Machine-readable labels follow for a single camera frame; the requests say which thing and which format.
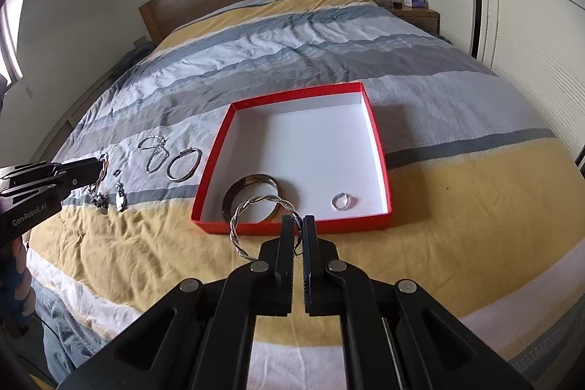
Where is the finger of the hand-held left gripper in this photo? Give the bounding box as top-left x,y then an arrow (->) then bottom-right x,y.
0,177 -> 102,202
0,158 -> 108,181

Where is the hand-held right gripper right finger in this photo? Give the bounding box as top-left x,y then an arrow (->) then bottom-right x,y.
302,215 -> 536,390

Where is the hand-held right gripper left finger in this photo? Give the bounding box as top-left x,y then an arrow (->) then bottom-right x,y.
58,215 -> 296,390

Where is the thin silver chain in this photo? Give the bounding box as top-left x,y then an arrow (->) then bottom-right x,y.
88,152 -> 111,197

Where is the twisted silver bangle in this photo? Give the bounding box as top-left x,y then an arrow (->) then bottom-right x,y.
230,194 -> 303,261

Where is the beaded silver chain bracelet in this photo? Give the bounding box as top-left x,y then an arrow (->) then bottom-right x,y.
137,135 -> 168,174

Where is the red cardboard box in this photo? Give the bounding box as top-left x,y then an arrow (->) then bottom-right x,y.
190,82 -> 392,235

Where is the person's left forearm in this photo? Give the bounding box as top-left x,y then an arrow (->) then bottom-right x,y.
0,232 -> 36,338

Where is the wide dark metal bangle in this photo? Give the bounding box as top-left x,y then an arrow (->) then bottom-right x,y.
222,173 -> 282,224

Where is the plain silver bangle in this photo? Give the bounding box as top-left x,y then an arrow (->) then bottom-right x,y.
166,148 -> 202,183

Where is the blue cloth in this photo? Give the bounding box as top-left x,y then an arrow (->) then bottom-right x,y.
120,43 -> 157,68

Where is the person's jeans leg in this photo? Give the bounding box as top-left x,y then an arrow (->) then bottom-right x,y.
31,280 -> 117,387

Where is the window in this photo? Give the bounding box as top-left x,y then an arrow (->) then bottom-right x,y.
0,0 -> 24,86

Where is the striped duvet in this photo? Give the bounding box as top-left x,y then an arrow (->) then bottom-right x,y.
25,0 -> 585,377

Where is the wooden nightstand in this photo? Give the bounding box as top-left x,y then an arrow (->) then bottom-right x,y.
390,6 -> 442,37

